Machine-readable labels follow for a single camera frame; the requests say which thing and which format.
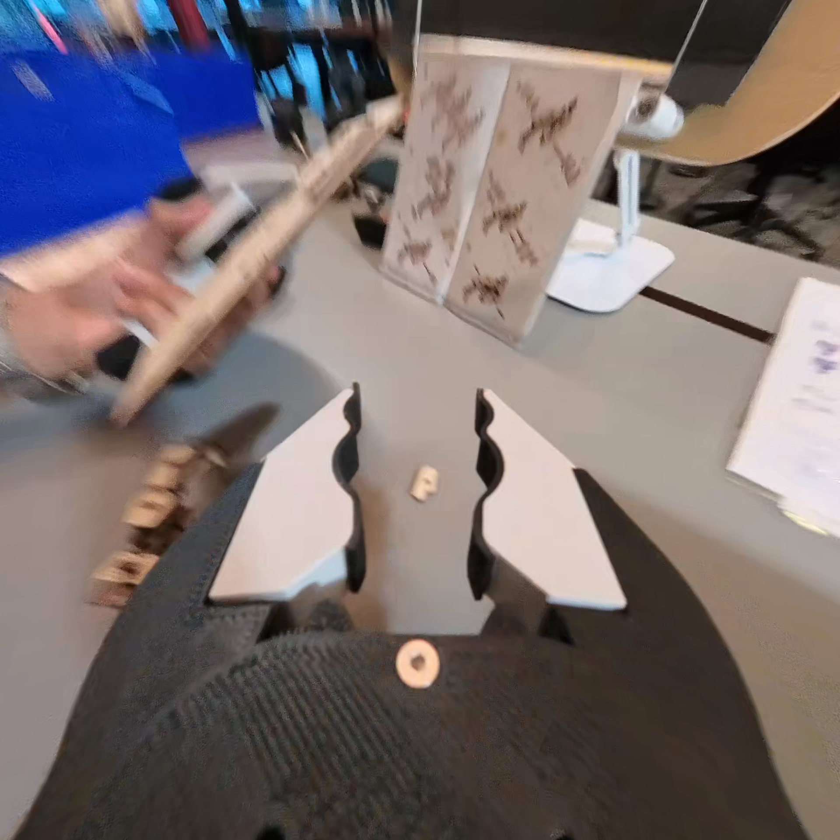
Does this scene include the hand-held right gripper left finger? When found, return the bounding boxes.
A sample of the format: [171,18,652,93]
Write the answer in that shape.
[207,382,366,602]

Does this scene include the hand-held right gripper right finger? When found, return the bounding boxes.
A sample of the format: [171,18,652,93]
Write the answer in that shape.
[466,387,629,613]

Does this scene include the wooden parts sheet with wheels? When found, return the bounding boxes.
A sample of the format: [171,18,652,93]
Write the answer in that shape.
[109,96,406,429]

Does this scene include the wooden model assembly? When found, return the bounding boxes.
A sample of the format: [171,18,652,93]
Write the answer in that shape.
[89,441,228,609]

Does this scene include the grey desk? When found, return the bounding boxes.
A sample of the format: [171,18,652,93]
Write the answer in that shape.
[0,131,840,840]

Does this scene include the person's left hand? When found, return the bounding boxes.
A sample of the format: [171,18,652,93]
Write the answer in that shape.
[0,193,287,398]

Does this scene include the small black red object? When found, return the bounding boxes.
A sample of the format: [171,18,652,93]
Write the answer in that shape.
[353,211,389,252]

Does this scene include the large blue box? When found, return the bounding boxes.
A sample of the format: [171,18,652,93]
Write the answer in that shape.
[0,49,265,258]

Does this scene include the instruction booklet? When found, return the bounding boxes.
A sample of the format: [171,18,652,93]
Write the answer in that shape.
[379,36,623,347]

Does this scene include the white booklet stand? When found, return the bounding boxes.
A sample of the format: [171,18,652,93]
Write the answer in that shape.
[410,0,685,314]

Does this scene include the printed paper sheets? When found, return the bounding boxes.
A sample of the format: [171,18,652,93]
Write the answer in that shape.
[726,277,840,536]

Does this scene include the black screen panel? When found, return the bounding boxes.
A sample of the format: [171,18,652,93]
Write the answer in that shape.
[394,0,795,67]

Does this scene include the curved plywood chair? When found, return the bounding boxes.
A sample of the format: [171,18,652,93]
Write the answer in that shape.
[617,0,840,166]

